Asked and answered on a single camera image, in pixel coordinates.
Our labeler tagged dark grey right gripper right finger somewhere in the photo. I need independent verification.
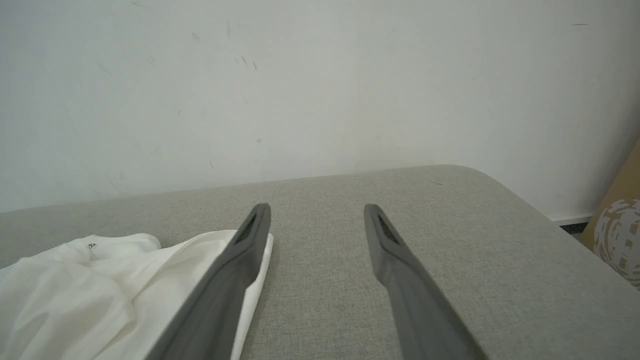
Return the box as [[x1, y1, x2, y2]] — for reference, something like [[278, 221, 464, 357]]
[[363, 203, 490, 360]]

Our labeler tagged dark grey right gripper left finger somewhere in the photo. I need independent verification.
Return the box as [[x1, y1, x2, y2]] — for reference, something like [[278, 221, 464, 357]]
[[145, 202, 272, 360]]

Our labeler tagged white garment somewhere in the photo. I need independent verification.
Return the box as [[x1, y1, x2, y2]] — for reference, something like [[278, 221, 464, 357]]
[[0, 229, 275, 360]]

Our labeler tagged brown cardboard box white print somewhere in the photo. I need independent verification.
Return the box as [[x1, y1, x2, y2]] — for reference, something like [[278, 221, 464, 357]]
[[580, 140, 640, 291]]

